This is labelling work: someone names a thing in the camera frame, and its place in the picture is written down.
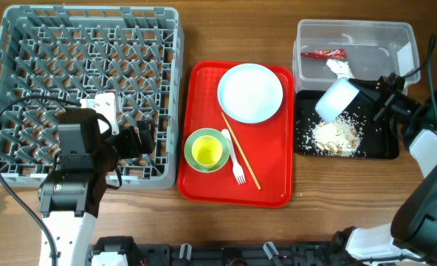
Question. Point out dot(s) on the rice and nut leftovers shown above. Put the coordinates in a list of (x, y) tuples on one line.
[(341, 138)]

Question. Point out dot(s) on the white plastic fork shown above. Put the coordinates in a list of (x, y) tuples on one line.
[(237, 169)]

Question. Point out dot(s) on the wooden chopstick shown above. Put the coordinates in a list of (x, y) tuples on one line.
[(233, 136)]

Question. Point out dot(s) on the black food waste tray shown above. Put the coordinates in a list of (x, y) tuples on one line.
[(377, 142)]

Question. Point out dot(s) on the white tissue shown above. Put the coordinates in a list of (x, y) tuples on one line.
[(340, 68)]

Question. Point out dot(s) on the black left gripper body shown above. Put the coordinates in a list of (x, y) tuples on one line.
[(125, 144)]

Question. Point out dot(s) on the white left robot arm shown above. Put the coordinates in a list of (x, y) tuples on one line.
[(70, 195)]

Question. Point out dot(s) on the clear plastic waste bin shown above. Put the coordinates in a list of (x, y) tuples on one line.
[(370, 46)]

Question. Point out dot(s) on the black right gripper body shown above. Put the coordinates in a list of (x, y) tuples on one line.
[(397, 103)]

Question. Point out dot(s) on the green saucer bowl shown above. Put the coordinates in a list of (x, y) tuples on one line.
[(188, 149)]

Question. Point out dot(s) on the grey plastic dishwasher rack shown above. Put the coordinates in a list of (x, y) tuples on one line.
[(51, 57)]

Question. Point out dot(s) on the yellow plastic cup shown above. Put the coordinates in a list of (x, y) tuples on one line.
[(207, 151)]

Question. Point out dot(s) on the red plastic tray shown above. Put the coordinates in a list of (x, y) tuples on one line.
[(268, 146)]

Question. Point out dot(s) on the red snack wrapper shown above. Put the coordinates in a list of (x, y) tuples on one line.
[(325, 54)]

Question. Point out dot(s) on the large light blue plate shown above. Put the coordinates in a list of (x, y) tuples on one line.
[(250, 93)]

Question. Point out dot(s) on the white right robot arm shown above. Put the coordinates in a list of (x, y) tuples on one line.
[(412, 235)]

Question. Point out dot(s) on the light blue small bowl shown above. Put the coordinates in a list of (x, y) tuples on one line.
[(336, 99)]

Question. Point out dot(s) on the white bin label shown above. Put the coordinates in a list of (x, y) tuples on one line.
[(405, 59)]

